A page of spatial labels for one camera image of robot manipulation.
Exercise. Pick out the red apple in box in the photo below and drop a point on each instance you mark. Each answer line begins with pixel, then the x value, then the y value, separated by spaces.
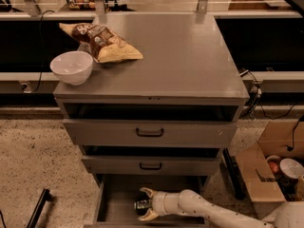
pixel 274 167

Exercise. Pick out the black bar beside cabinet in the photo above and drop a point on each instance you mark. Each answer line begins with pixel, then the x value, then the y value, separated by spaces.
pixel 233 173

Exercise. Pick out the grey drawer cabinet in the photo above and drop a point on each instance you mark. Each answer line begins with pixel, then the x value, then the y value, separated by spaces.
pixel 186 74

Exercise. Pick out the grey middle drawer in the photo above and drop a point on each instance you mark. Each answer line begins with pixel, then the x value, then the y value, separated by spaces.
pixel 149 166

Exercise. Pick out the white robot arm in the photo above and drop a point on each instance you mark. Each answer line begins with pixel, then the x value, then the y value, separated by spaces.
pixel 191 204

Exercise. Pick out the black bar on floor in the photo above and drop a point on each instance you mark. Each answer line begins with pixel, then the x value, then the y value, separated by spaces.
pixel 44 197

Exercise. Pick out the brown yellow chip bag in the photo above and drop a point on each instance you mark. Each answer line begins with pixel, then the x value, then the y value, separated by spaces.
pixel 104 44

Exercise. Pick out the white cup in box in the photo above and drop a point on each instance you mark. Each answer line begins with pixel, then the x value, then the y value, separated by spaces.
pixel 291 168

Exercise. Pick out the cardboard box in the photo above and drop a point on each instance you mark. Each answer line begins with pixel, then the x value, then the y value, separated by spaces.
pixel 284 139

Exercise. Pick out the grey top drawer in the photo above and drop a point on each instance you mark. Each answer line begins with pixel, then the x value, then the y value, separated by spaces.
pixel 150 133

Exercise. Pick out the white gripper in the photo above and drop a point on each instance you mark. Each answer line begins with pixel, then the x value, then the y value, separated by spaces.
pixel 161 202

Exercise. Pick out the grey open bottom drawer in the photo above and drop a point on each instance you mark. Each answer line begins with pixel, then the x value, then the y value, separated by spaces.
pixel 118 193

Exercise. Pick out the white bowl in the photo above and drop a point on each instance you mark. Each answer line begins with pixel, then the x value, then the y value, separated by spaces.
pixel 73 67

